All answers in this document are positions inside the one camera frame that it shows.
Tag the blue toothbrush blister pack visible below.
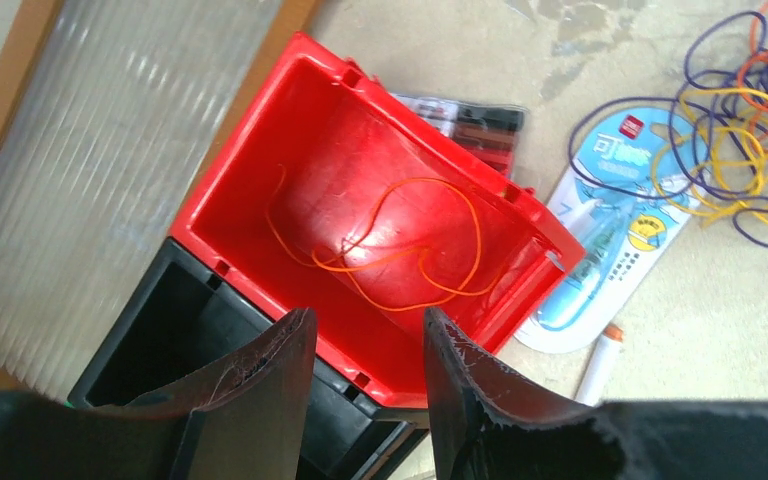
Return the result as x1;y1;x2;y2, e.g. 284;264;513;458
515;106;707;354

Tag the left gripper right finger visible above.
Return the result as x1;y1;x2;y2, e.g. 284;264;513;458
423;307;768;479

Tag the purple cable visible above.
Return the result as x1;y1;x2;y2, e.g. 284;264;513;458
567;10;768;252

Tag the black plastic bin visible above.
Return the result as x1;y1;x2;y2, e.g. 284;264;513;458
68;238;430;479

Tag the wooden shelf rack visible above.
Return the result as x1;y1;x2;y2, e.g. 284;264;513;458
0;1;318;399

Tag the white orange pen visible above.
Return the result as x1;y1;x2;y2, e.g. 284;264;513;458
574;323;624;406

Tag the red plastic bin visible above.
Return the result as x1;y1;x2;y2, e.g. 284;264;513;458
170;33;584;409

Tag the dark red foil packet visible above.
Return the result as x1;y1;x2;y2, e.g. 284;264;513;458
391;92;529;178

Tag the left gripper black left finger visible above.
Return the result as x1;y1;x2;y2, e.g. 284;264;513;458
0;308;317;479

